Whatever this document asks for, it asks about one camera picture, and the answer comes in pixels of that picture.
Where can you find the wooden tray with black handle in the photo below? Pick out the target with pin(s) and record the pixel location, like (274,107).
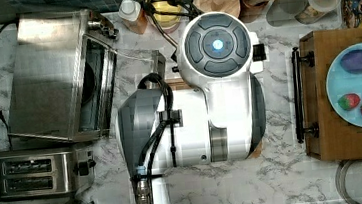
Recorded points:
(326,135)

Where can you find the black pan inside oven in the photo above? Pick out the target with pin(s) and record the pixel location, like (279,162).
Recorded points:
(89,83)

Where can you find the purple plum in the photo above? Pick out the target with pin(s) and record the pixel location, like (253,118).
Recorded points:
(352,61)

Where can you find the silver toaster oven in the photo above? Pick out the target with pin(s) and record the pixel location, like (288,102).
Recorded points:
(52,50)

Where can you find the clear plastic jar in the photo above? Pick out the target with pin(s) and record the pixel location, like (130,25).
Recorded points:
(315,10)

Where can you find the white capped orange bottle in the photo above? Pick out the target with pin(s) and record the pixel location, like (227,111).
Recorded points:
(132,15)

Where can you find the yellow pitcher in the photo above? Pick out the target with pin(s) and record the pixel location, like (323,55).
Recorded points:
(167,15)

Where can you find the left red strawberry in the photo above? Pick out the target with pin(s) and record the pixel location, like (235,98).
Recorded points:
(349,101)

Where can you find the silver two-slot toaster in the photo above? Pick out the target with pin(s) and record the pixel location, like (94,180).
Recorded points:
(45,173)

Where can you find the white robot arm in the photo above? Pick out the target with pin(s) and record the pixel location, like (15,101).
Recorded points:
(212,119)

